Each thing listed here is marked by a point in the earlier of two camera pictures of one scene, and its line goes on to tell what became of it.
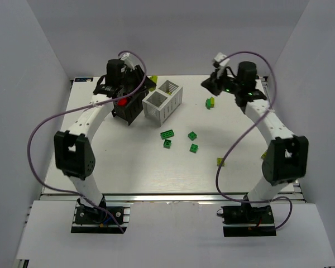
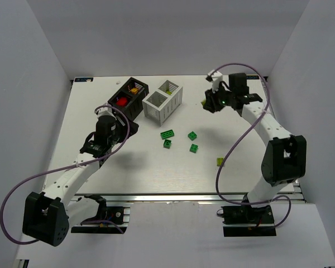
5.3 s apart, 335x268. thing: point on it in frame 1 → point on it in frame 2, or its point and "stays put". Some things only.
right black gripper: x=214 y=84 → x=211 y=101
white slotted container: x=159 y=105 stays put
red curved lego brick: x=122 y=102 stays put
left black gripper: x=139 y=81 → x=125 y=128
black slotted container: x=128 y=113 stays put
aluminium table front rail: x=149 y=197 stays put
